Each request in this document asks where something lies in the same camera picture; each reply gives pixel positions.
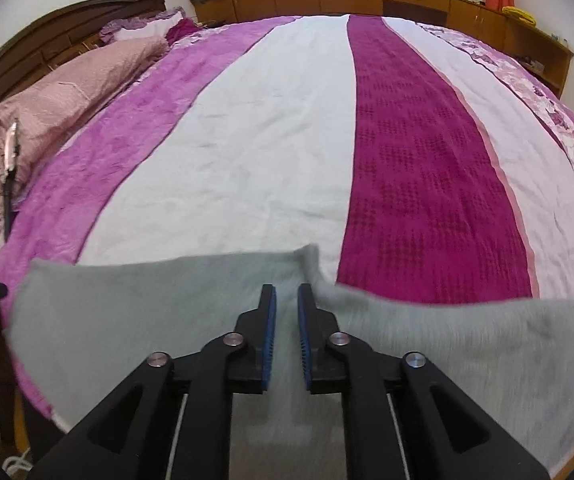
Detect grey sweatpants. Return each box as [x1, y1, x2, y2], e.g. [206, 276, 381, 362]
[6, 245, 574, 479]

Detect purple white striped bedspread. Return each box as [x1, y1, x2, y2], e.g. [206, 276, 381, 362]
[0, 13, 574, 430]

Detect smartphone on black stand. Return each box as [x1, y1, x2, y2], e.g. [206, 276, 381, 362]
[2, 119, 20, 240]

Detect pink quilted pillow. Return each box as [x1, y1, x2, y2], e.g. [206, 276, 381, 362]
[0, 36, 169, 210]

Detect purple ruffled pillow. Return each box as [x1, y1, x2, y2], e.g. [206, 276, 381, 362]
[99, 6, 201, 46]

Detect dark wooden headboard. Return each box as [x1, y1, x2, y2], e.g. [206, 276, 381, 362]
[0, 0, 165, 102]

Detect wooden window cabinet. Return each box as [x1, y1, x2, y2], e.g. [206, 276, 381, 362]
[191, 0, 574, 96]

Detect yellow cloth on cabinet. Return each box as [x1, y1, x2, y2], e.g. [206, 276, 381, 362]
[502, 6, 537, 27]

